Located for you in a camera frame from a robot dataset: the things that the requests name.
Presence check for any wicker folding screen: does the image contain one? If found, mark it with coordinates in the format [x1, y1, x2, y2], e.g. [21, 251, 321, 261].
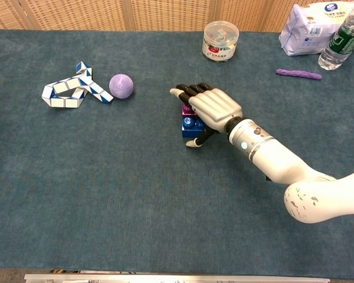
[0, 0, 354, 32]

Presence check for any lavender ball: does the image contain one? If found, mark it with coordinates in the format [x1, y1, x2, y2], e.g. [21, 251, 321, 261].
[109, 73, 135, 100]

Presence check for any aluminium profile rail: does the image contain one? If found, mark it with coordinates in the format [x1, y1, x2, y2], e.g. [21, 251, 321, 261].
[24, 273, 331, 283]

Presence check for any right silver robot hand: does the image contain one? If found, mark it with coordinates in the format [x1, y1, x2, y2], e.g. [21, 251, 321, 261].
[169, 83, 244, 148]

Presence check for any teal felt table cloth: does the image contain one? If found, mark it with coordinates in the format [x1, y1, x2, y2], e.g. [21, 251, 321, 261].
[0, 28, 354, 280]

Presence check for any purple clay stick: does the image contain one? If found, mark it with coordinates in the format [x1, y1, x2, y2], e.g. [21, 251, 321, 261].
[276, 68, 323, 81]

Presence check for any clear plastic jar with clips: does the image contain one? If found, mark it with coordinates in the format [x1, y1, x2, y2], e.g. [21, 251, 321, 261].
[202, 20, 240, 62]

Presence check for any white plastic bag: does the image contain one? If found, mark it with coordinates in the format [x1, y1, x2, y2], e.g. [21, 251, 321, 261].
[278, 0, 354, 57]

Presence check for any clear bottle green label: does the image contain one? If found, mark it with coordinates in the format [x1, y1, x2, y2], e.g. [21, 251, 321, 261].
[317, 0, 354, 71]

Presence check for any purple lego brick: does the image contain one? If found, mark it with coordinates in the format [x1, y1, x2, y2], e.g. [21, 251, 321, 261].
[181, 103, 199, 119]

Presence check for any blue white snake puzzle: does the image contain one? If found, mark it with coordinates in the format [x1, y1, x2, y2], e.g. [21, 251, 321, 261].
[41, 61, 114, 109]

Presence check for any blue lego brick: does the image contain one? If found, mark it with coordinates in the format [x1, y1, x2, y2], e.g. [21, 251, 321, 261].
[181, 115, 209, 139]

